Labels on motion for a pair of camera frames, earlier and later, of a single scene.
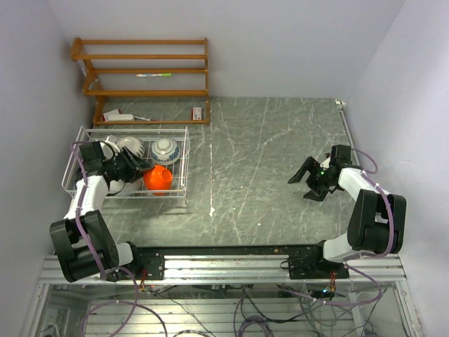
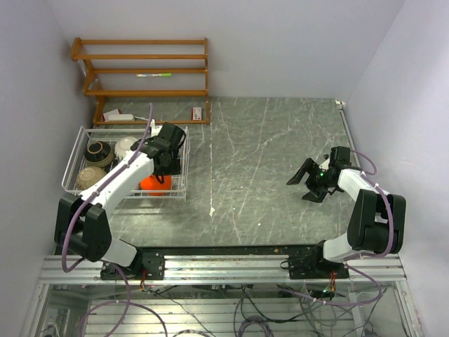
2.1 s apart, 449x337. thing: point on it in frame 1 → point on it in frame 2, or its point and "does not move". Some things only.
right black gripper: [311, 165] does not move
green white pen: [158, 74] does not move
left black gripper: [133, 170] → [175, 167]
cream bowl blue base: [132, 144] does not move
